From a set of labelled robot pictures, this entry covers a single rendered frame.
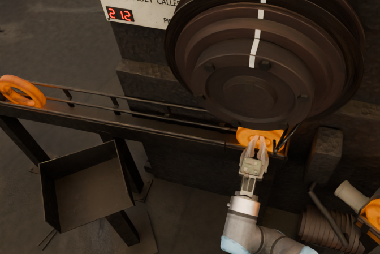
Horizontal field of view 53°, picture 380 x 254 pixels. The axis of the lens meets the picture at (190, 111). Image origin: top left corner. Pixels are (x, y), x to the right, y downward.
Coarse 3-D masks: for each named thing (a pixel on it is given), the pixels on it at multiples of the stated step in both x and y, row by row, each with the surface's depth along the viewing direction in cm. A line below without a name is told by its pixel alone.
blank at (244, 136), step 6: (240, 132) 122; (246, 132) 121; (252, 132) 120; (258, 132) 119; (264, 132) 118; (270, 132) 117; (276, 132) 117; (282, 132) 119; (240, 138) 125; (246, 138) 124; (270, 138) 120; (276, 138) 119; (246, 144) 128; (258, 144) 126; (270, 144) 123; (276, 144) 122; (270, 150) 126
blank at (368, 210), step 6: (372, 204) 109; (378, 204) 107; (366, 210) 113; (372, 210) 110; (378, 210) 108; (366, 216) 115; (372, 216) 112; (378, 216) 109; (372, 222) 114; (378, 222) 111; (378, 228) 113
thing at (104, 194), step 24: (48, 168) 131; (72, 168) 135; (96, 168) 138; (120, 168) 124; (48, 192) 127; (72, 192) 134; (96, 192) 133; (120, 192) 131; (48, 216) 120; (72, 216) 130; (96, 216) 128; (120, 216) 149; (144, 216) 188; (120, 240) 182; (144, 240) 181
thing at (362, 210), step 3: (375, 195) 112; (372, 198) 112; (375, 198) 114; (369, 201) 112; (366, 204) 111; (363, 207) 111; (360, 210) 111; (363, 210) 113; (360, 213) 113; (363, 213) 116; (357, 216) 114; (354, 222) 118
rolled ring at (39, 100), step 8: (0, 80) 142; (8, 80) 141; (16, 80) 141; (24, 80) 142; (0, 88) 148; (8, 88) 150; (24, 88) 141; (32, 88) 143; (8, 96) 151; (16, 96) 153; (32, 96) 144; (40, 96) 145; (24, 104) 153; (32, 104) 152; (40, 104) 148
